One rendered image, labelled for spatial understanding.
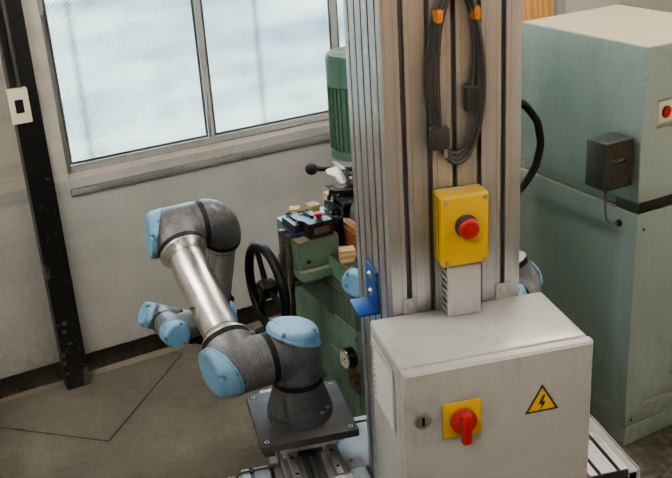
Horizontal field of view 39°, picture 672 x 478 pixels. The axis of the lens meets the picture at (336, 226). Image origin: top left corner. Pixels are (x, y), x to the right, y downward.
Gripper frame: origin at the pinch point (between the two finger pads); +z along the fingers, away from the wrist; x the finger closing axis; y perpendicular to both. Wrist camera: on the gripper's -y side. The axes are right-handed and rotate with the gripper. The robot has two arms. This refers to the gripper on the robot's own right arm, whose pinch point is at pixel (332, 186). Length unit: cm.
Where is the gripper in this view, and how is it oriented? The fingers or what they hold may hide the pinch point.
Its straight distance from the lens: 270.4
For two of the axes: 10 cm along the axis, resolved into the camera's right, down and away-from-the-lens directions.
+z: -4.7, -3.2, 8.2
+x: -0.9, 9.4, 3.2
